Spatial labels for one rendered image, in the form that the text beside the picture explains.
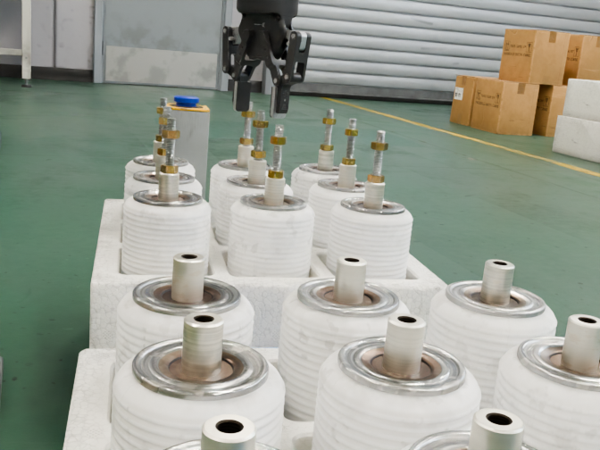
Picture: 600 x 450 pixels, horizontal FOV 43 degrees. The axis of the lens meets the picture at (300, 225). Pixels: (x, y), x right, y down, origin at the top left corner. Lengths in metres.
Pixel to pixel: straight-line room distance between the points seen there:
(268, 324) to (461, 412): 0.42
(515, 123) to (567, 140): 0.75
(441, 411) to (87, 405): 0.25
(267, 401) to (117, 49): 5.46
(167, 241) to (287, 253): 0.13
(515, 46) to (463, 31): 1.97
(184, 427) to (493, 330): 0.26
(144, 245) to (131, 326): 0.31
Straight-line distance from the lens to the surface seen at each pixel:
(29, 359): 1.06
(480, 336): 0.57
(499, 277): 0.59
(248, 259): 0.83
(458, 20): 6.65
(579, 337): 0.50
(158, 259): 0.82
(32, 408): 0.94
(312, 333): 0.53
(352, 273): 0.55
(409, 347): 0.44
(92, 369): 0.60
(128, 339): 0.52
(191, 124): 1.21
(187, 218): 0.81
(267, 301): 0.81
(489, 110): 4.63
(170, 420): 0.40
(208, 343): 0.42
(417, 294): 0.85
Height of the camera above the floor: 0.43
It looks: 14 degrees down
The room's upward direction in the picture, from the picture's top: 5 degrees clockwise
